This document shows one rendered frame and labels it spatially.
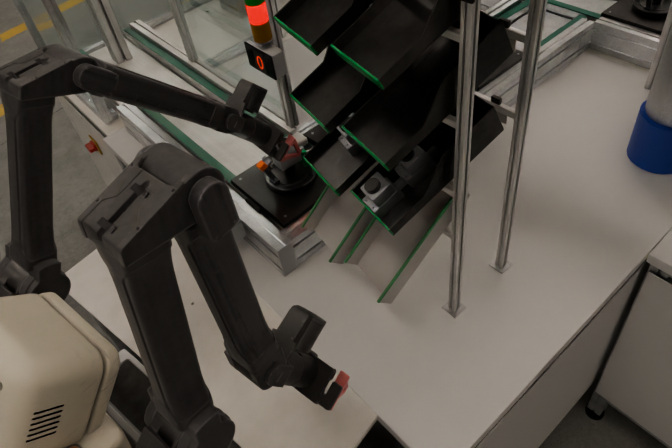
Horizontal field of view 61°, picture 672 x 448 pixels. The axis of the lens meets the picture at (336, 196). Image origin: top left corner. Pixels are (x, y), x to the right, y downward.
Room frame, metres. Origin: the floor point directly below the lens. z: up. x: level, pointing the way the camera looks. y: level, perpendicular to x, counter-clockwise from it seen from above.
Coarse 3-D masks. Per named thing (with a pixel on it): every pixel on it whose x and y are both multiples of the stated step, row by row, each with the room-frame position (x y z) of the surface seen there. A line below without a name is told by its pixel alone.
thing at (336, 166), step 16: (336, 128) 0.95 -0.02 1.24; (320, 144) 0.93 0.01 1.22; (336, 144) 0.92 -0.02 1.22; (320, 160) 0.90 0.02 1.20; (336, 160) 0.89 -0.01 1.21; (352, 160) 0.87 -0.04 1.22; (368, 160) 0.83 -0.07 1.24; (320, 176) 0.85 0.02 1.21; (336, 176) 0.85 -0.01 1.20; (352, 176) 0.82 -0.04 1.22; (336, 192) 0.80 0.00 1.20
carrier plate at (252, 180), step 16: (240, 176) 1.16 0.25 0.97; (256, 176) 1.15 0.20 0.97; (256, 192) 1.08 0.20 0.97; (272, 192) 1.07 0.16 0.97; (304, 192) 1.06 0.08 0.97; (320, 192) 1.05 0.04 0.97; (272, 208) 1.02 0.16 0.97; (288, 208) 1.01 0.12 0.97; (304, 208) 1.00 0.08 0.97; (288, 224) 0.96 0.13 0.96
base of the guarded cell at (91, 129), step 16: (288, 0) 2.39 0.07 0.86; (160, 32) 2.28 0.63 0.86; (176, 32) 2.26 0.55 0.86; (64, 96) 2.08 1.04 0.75; (80, 112) 2.10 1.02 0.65; (80, 128) 2.00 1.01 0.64; (96, 128) 2.16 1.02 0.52; (112, 128) 1.64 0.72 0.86; (96, 144) 1.83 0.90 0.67; (96, 160) 2.03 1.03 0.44; (112, 160) 1.73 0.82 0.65; (112, 176) 1.89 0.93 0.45
